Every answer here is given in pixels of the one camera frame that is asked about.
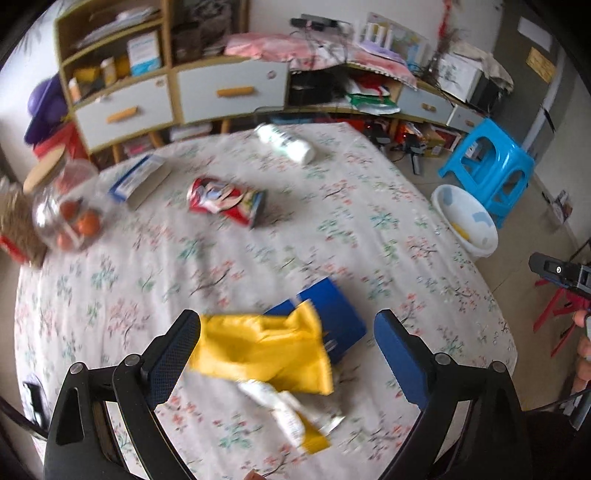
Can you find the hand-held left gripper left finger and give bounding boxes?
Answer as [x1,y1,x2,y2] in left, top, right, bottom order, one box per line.
[44,309,202,480]

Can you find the dried branches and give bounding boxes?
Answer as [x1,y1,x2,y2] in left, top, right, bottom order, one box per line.
[424,27,467,80]

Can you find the pink cloth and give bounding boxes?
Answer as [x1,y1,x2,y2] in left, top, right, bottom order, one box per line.
[223,32,352,64]

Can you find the framed cat picture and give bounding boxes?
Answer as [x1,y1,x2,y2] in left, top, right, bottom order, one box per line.
[169,0,250,60]

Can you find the red snack bag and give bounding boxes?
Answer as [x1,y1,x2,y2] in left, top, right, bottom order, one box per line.
[186,176,268,230]

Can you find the black chair back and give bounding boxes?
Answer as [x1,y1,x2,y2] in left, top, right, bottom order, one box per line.
[252,104,352,125]

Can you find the purple hat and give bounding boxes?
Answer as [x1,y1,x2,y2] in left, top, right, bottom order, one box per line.
[23,74,66,144]

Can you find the stack of papers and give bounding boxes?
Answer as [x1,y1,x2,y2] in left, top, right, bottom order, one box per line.
[75,6,160,47]

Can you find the white door paper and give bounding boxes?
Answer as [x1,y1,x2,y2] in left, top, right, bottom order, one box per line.
[516,16,553,49]

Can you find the white router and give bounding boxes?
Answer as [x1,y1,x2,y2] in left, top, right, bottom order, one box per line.
[362,20,398,49]

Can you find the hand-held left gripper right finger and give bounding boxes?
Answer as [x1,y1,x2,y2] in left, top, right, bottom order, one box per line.
[374,309,534,480]

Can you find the blue medicine box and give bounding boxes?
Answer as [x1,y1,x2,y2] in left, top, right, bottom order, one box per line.
[125,32,163,77]

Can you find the colourful picture board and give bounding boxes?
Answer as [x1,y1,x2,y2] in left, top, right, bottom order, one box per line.
[364,11,428,66]

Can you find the plastic nut jar red label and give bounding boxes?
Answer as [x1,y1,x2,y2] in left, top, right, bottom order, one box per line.
[0,177,49,271]

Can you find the blue plastic stool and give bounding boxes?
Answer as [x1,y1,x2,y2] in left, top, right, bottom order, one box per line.
[437,117,536,232]

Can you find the dark blue flat box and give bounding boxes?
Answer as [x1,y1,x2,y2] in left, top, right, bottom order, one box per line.
[263,276,368,366]

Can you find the glass jar with wooden lid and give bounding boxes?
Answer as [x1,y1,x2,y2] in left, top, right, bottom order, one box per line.
[22,147,105,254]

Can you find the red stool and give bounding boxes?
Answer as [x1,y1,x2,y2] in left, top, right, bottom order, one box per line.
[533,276,591,359]

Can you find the yellow snack wrapper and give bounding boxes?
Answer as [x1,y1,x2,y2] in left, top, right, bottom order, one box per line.
[187,299,334,397]

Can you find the floral tablecloth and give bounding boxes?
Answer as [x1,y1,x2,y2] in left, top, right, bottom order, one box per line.
[14,121,519,480]

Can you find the green plastic bag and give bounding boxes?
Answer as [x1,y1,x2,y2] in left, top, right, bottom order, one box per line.
[346,92,400,114]

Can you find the yellow door note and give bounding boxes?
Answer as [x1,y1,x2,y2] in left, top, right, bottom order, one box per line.
[526,45,557,84]

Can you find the white plastic bottle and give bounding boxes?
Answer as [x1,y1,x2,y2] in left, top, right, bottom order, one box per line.
[255,123,316,166]

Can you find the white microwave oven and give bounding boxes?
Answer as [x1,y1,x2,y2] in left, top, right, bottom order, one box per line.
[436,54,505,112]

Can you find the wall power strip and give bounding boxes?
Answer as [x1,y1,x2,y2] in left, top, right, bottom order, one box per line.
[289,14,338,31]

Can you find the grey drawer with wooden handle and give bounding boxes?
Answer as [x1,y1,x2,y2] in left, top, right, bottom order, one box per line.
[175,58,290,126]
[396,85,451,126]
[74,74,175,153]
[446,106,485,135]

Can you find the person's right hand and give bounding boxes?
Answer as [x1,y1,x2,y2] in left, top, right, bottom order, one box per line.
[571,309,591,385]

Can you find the blue and white box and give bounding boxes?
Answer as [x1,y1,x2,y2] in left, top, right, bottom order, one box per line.
[108,154,173,210]

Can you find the yellow packet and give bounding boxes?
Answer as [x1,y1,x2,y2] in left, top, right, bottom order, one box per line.
[73,66,103,86]

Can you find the white trash bin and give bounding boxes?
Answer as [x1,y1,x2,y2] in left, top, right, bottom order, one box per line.
[430,184,500,260]

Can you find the white printed wrapper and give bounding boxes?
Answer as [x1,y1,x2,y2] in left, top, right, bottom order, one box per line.
[237,380,346,456]

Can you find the wooden shelf cabinet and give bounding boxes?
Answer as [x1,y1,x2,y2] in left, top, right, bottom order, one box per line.
[53,0,485,158]

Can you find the black clamp stand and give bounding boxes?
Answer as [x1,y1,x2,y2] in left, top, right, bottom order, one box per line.
[20,380,49,428]

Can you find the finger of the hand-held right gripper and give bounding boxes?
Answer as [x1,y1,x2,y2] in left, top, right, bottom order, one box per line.
[528,251,591,297]

